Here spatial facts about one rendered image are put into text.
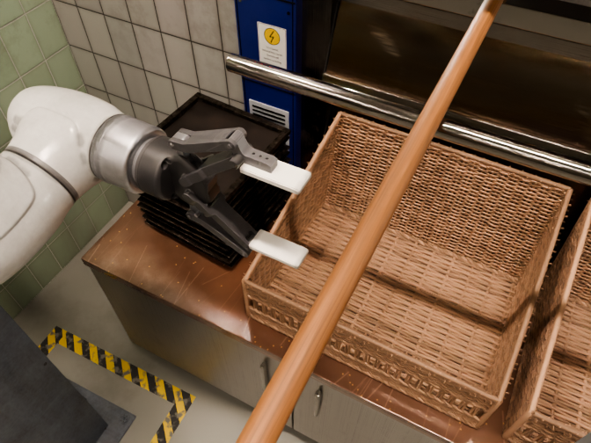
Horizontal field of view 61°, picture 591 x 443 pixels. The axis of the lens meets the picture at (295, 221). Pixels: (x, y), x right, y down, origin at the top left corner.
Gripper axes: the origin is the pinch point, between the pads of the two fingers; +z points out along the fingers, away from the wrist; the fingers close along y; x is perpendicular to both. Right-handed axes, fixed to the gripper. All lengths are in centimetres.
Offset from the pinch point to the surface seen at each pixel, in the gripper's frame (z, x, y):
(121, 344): -73, -8, 119
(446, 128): 10.2, -26.0, 2.0
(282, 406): 8.9, 19.4, -1.3
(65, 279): -109, -20, 120
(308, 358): 8.9, 14.5, -1.3
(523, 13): 13, -63, 2
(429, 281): 15, -42, 60
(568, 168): 26.6, -25.9, 2.1
